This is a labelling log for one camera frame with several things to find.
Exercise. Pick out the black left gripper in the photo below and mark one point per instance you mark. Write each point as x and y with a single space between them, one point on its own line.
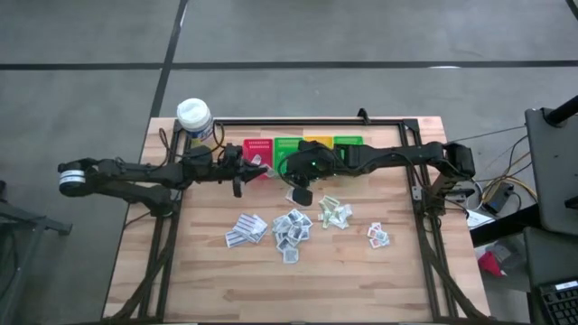
235 164

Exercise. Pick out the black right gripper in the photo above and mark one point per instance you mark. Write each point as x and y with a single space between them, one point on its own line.
316 169

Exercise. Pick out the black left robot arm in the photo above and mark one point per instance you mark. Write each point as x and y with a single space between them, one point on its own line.
144 194

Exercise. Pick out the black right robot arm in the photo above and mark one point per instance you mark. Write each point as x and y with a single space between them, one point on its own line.
397 158

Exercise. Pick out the red plastic basket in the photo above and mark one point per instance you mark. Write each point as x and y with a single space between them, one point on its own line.
259 146

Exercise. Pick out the yellow plastic basket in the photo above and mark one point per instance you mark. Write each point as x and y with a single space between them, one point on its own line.
323 139

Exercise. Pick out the green plastic basket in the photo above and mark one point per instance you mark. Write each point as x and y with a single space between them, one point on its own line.
354 141
282 146

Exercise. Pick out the pile of red-striped packets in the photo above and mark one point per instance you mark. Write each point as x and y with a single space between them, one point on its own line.
245 223

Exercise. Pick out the black clamp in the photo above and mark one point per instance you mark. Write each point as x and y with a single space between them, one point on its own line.
362 116

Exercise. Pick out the Lysol wipes canister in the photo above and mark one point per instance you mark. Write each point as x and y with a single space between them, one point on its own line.
194 115

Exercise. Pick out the white paper sheet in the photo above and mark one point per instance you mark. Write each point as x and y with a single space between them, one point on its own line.
478 220

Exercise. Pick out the black power box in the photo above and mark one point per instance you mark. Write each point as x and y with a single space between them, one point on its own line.
496 201

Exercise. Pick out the black beam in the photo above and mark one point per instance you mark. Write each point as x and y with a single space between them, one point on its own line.
501 230

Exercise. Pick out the red bag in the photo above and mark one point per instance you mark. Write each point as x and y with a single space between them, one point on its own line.
490 264

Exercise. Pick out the black equipment stand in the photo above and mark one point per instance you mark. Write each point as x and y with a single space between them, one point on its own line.
27 221

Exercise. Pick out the black pole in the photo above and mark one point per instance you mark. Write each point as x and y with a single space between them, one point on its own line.
562 113

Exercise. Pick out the black keyboard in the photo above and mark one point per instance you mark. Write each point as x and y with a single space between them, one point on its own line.
562 307

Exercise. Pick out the silver metal bracket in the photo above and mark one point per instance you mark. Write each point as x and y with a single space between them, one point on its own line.
416 193

